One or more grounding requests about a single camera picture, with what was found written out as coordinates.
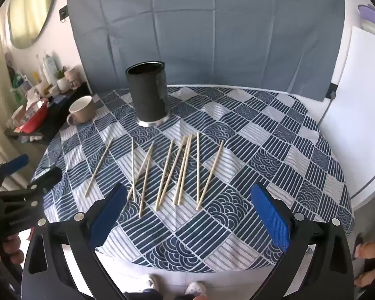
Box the white board panel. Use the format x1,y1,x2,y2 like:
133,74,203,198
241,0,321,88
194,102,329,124
319,26,375,211

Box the grey-blue backdrop cloth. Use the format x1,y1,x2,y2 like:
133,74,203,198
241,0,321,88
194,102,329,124
65,0,346,102

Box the row of wooden chopsticks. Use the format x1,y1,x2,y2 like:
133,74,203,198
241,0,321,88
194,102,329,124
84,132,225,219

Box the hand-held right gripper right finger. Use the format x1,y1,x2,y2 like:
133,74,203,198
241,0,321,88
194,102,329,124
251,183,355,300

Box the red bowl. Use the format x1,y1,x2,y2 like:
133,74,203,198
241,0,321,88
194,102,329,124
19,99,49,134

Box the white plastic bottle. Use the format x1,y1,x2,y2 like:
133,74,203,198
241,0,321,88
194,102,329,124
43,54,59,86

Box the round wall mirror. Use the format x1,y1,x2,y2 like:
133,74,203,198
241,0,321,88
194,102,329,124
8,0,59,50

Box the pink cup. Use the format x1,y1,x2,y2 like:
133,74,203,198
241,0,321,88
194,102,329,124
64,66,82,90

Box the black cylindrical utensil holder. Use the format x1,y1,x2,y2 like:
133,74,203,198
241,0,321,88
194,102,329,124
125,60,170,128

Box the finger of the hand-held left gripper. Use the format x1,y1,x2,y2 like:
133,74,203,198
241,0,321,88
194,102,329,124
0,154,30,194
0,166,63,229

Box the purple cloth item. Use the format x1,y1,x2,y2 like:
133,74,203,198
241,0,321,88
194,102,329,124
357,4,375,36

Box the blue white patterned tablecloth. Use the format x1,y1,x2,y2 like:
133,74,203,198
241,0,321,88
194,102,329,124
31,84,355,272

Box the dark side shelf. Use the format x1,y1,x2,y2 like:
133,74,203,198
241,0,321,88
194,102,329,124
4,82,92,146

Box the white clog shoe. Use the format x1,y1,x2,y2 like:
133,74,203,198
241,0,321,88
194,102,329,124
185,281,206,296
143,274,159,295

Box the grey cable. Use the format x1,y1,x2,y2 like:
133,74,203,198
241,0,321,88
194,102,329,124
318,95,333,126

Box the small potted plant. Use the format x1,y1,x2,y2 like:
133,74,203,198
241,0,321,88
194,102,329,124
55,69,70,93

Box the person's left hand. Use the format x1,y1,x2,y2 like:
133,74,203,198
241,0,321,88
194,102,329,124
0,235,22,263

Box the beige ceramic mug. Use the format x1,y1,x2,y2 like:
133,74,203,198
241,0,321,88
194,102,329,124
66,95,97,126

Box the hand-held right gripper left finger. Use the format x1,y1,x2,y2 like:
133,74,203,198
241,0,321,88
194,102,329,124
21,183,129,300

